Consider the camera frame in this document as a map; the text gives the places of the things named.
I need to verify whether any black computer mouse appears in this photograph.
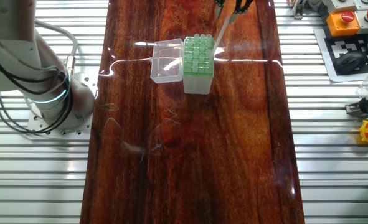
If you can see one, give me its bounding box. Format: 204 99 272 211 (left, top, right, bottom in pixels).
333 51 368 75

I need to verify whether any white marker sheet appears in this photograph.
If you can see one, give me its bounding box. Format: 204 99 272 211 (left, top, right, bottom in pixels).
313 26 368 83

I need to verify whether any aluminium corner bracket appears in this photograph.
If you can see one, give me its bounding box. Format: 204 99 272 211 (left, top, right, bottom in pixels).
292 0 308 19

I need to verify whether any pipette tip box green rack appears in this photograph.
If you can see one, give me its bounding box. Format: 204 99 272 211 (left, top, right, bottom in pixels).
182 33 215 95

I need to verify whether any glossy wood grain board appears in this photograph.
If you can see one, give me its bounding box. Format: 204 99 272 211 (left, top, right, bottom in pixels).
79 0 306 224

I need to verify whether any clear plastic box lid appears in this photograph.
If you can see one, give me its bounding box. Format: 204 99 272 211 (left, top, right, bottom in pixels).
149 38 185 84

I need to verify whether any grey cable with metal connector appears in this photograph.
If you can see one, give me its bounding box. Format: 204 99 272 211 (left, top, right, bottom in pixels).
34 19 78 75

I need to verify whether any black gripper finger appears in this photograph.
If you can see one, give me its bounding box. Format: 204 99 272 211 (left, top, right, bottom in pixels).
215 0 225 19
229 0 255 24

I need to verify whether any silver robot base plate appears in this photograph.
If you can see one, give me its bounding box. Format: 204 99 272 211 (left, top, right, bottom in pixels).
26 73 99 139

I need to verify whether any orange emergency stop box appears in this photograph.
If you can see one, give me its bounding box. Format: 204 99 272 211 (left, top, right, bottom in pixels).
326 11 361 37

